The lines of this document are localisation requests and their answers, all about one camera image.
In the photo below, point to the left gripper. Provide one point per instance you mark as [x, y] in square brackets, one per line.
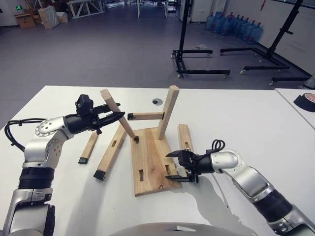
[78, 124]

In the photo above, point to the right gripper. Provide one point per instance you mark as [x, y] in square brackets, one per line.
[197, 163]

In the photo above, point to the wooden leg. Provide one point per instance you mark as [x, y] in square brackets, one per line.
[110, 152]
[168, 110]
[185, 137]
[124, 121]

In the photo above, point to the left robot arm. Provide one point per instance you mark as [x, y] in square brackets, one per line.
[37, 145]

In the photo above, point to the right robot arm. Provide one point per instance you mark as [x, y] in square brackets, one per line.
[248, 174]

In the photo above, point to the wooden seat board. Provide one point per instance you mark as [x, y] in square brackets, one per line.
[151, 162]

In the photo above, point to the wooden cross bar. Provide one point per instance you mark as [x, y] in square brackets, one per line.
[146, 116]
[89, 147]

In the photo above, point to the black rolling rack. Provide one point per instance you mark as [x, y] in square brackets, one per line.
[278, 39]
[183, 37]

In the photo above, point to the cardboard box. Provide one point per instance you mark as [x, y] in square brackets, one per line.
[25, 20]
[49, 17]

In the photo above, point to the blue water bottle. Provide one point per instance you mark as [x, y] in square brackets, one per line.
[210, 22]
[218, 24]
[226, 26]
[246, 30]
[253, 33]
[238, 25]
[259, 30]

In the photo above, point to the black tape roll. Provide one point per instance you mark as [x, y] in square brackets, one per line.
[305, 101]

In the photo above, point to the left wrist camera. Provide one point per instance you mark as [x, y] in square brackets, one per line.
[84, 105]

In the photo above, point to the white truss frame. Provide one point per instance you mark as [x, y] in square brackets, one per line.
[85, 7]

